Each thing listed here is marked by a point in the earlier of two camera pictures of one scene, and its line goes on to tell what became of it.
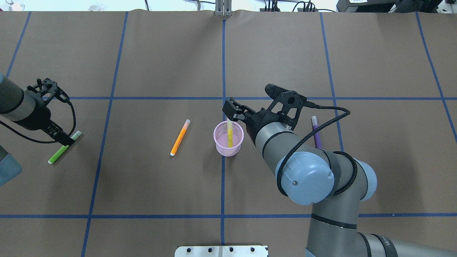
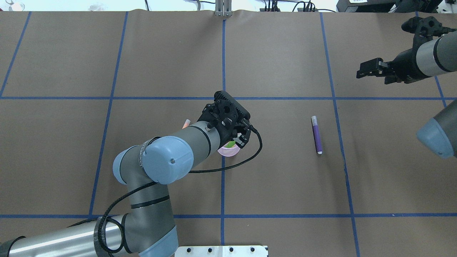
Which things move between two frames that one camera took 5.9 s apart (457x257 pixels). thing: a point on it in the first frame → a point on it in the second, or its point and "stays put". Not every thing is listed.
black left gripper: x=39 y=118 → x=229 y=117
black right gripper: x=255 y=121 → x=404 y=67
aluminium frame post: x=223 y=8 stays put
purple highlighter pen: x=317 y=136 stays put
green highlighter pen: x=63 y=149 → x=231 y=144
